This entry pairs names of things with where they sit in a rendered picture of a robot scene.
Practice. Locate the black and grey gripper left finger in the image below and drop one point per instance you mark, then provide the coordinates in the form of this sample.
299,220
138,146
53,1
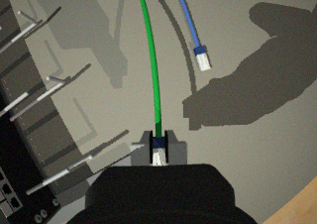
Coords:
142,153

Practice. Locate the white and dark blue cable plug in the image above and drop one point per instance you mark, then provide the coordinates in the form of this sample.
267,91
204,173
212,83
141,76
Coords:
159,151

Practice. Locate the green patch cord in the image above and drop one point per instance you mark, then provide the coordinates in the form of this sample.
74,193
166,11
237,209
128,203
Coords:
154,68

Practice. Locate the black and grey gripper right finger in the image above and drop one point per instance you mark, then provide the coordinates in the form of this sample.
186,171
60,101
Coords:
175,151

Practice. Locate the blue patch cord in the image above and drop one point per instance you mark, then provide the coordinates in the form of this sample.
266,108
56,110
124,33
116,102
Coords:
190,23

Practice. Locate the white plug with blue boot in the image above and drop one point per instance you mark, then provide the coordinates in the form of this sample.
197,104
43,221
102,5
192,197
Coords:
201,58

